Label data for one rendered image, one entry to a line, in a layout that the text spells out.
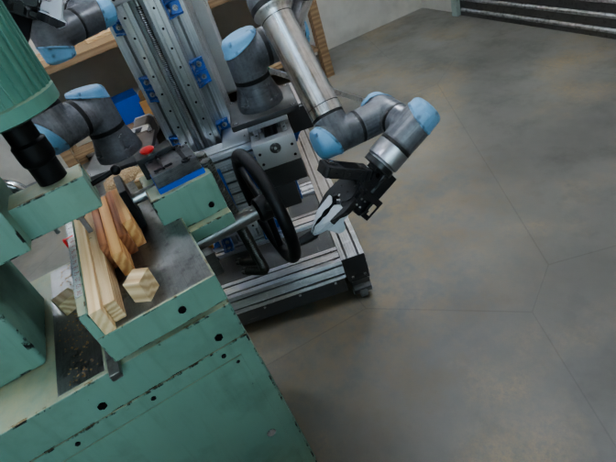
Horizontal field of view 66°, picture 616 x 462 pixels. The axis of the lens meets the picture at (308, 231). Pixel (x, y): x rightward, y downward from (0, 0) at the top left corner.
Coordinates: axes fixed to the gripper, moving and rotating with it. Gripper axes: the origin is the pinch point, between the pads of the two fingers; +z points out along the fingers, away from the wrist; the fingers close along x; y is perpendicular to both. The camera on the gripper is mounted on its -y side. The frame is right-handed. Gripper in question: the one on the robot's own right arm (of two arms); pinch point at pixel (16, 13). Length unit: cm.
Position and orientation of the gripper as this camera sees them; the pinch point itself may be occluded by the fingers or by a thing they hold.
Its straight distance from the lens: 104.5
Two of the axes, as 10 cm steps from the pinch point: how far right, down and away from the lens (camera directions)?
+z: 4.5, 4.4, -7.8
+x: 8.3, 1.3, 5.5
